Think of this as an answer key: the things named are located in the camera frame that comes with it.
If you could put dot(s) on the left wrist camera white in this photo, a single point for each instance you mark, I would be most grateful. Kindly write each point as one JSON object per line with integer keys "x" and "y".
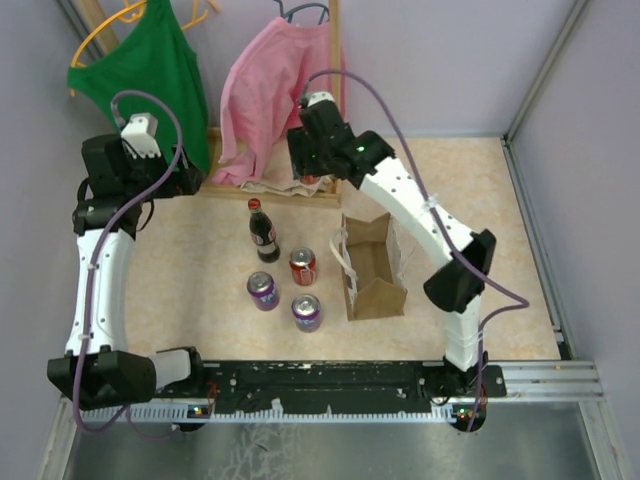
{"x": 139, "y": 136}

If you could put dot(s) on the cola glass bottle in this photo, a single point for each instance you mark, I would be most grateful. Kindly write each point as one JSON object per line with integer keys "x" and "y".
{"x": 263, "y": 233}

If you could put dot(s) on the pink t-shirt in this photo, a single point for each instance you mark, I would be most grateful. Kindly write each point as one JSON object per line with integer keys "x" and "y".
{"x": 260, "y": 95}

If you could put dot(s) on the red soda can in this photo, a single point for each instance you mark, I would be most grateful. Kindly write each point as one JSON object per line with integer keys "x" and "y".
{"x": 310, "y": 179}
{"x": 302, "y": 263}

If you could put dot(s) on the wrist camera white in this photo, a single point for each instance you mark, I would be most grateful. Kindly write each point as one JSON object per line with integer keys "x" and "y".
{"x": 139, "y": 136}
{"x": 312, "y": 98}

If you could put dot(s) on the purple soda can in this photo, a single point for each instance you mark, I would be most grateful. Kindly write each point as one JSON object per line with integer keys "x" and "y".
{"x": 306, "y": 310}
{"x": 263, "y": 290}

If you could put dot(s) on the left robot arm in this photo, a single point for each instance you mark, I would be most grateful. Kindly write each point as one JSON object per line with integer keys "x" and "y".
{"x": 124, "y": 171}

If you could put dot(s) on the aluminium frame rail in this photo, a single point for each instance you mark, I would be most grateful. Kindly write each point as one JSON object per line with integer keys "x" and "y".
{"x": 570, "y": 381}

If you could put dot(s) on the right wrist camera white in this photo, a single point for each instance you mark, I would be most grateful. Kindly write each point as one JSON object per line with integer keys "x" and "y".
{"x": 312, "y": 98}

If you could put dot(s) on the red soda can front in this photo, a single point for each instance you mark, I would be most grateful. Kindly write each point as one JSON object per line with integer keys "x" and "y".
{"x": 302, "y": 263}

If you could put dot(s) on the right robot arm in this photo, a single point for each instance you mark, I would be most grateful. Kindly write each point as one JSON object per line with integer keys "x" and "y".
{"x": 461, "y": 256}

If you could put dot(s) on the beige folded cloth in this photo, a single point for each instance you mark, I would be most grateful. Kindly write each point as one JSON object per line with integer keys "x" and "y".
{"x": 287, "y": 187}

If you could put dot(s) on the wooden clothes rack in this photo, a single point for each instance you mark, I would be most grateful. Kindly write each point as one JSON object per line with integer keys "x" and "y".
{"x": 98, "y": 38}

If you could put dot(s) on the grey clothes hanger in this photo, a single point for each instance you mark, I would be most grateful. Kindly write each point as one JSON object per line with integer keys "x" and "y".
{"x": 288, "y": 15}

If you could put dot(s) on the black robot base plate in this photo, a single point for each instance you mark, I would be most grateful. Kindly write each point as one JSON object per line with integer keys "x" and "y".
{"x": 335, "y": 393}

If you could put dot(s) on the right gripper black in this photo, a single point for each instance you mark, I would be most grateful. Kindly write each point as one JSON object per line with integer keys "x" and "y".
{"x": 299, "y": 144}

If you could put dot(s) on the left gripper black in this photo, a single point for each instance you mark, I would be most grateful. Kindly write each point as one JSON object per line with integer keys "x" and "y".
{"x": 185, "y": 181}

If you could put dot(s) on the green tank top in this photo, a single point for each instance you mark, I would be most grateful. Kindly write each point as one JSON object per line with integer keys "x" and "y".
{"x": 154, "y": 58}

